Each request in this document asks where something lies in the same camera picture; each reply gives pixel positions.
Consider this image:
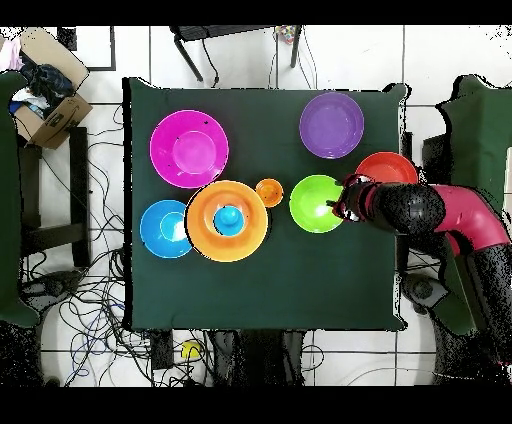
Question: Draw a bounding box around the pink bowl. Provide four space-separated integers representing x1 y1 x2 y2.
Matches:
149 109 230 189

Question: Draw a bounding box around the blue cup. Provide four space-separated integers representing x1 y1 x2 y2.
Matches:
212 205 246 237

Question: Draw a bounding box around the large orange bowl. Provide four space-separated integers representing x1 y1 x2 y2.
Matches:
186 179 269 264

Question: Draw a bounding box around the large red-orange bowl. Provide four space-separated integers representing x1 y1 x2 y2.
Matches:
354 151 419 186

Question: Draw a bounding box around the black bench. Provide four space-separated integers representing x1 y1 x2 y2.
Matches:
17 126 92 268

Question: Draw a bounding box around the dark green table cloth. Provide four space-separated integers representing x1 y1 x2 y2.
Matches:
122 77 408 332

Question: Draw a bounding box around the purple bowl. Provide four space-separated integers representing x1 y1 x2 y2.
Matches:
299 91 365 160

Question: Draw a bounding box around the black power adapter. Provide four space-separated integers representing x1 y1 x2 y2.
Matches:
150 329 174 370

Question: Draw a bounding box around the orange cup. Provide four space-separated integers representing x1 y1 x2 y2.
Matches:
254 178 284 208

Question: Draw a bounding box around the tangle of floor cables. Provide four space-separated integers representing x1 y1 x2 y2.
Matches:
17 103 215 387

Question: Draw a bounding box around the yellow ball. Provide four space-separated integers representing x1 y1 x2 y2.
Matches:
180 340 202 360

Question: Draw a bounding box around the black chair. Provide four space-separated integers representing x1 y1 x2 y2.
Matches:
397 131 454 277

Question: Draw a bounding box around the cardboard box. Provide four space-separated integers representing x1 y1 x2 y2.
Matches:
10 26 94 150

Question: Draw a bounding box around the dark clothes pile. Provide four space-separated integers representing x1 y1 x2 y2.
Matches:
9 51 76 118

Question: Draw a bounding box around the blue round bowl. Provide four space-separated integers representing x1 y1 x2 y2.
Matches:
139 199 194 259

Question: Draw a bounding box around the green bowl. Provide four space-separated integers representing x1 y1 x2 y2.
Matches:
289 174 346 234

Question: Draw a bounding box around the black pedestal foot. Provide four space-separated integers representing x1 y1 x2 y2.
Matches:
20 269 84 310
400 275 450 317

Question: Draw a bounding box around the black metal frame table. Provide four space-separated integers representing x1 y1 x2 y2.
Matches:
169 25 304 84

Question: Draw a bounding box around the green covered side table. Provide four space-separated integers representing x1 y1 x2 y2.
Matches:
432 74 512 336
0 70 42 329

